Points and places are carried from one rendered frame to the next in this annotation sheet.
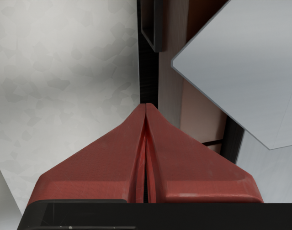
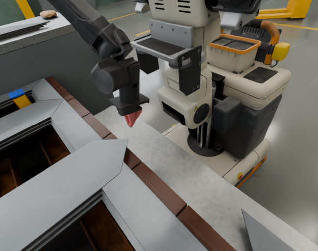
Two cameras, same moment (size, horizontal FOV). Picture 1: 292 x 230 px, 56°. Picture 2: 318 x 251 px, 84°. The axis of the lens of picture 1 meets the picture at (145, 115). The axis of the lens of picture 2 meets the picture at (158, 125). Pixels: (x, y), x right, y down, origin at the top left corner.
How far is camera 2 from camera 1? 0.47 m
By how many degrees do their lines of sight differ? 36
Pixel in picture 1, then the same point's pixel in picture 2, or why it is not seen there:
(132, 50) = not seen: hidden behind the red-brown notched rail
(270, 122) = (98, 143)
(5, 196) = not seen: hidden behind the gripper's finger
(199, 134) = (109, 137)
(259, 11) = (119, 152)
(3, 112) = (148, 131)
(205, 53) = (123, 143)
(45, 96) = (141, 139)
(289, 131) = (90, 145)
